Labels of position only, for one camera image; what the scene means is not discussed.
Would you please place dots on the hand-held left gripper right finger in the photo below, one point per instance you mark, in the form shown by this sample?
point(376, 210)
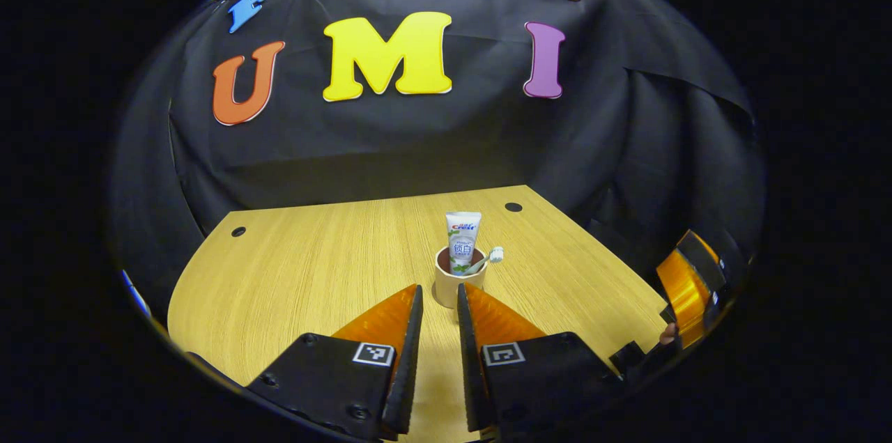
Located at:
point(470, 359)

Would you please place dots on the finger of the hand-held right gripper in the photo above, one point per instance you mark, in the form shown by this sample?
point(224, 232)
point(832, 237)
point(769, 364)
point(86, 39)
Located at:
point(686, 290)
point(641, 363)

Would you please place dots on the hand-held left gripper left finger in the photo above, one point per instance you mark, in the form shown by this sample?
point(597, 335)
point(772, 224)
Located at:
point(408, 359)

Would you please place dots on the beige cup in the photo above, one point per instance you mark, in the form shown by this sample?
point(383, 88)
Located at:
point(449, 290)

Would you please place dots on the green toothbrush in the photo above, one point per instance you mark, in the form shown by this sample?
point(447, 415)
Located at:
point(495, 254)

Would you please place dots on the white toothpaste tube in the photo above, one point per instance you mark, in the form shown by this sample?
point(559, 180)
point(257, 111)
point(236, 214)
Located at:
point(463, 237)

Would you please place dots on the wooden desktop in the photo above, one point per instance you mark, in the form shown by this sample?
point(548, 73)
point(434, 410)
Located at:
point(313, 269)

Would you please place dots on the black backdrop cloth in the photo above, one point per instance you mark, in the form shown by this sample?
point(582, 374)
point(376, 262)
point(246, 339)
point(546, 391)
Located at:
point(418, 143)

